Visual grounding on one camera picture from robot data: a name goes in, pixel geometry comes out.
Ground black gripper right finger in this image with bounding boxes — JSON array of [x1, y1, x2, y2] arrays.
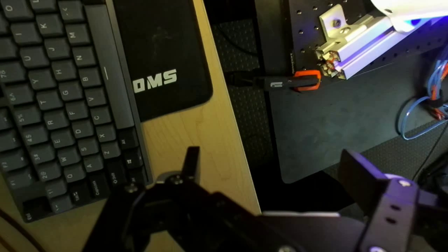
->
[[337, 148, 420, 252]]

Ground grey mechanical keyboard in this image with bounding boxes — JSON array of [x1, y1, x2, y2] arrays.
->
[[0, 0, 151, 223]]

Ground blue cable bundle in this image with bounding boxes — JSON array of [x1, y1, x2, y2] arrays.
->
[[396, 57, 448, 142]]

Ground thin brown cable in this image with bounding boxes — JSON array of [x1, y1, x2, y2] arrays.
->
[[0, 207, 46, 252]]

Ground black desk mat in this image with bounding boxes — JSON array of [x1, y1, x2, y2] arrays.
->
[[111, 0, 214, 123]]

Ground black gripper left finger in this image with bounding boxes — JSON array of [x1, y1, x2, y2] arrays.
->
[[181, 145, 202, 184]]

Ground black perforated breadboard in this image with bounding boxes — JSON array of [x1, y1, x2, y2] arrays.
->
[[204, 0, 448, 212]]

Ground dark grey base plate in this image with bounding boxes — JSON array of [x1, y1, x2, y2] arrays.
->
[[267, 46, 448, 184]]

